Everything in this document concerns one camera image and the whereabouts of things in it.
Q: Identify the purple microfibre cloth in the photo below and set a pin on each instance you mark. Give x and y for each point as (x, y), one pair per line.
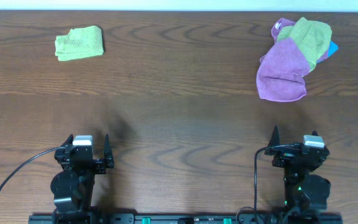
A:
(280, 75)

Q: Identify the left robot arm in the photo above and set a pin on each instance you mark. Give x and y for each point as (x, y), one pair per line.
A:
(73, 187)

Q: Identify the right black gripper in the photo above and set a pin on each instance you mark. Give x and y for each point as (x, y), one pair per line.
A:
(284, 155)

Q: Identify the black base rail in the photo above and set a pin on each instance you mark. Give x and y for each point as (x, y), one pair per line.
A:
(246, 218)

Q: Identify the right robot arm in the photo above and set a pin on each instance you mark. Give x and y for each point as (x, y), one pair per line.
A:
(306, 194)

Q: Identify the crumpled olive green cloth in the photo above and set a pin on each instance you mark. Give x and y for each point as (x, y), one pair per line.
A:
(309, 39)

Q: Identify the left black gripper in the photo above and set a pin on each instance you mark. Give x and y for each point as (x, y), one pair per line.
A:
(84, 160)

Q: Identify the folded light green cloth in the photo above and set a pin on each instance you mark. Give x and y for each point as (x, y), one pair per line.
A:
(79, 43)

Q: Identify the blue cloth under pile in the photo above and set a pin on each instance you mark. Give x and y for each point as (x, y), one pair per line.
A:
(330, 51)

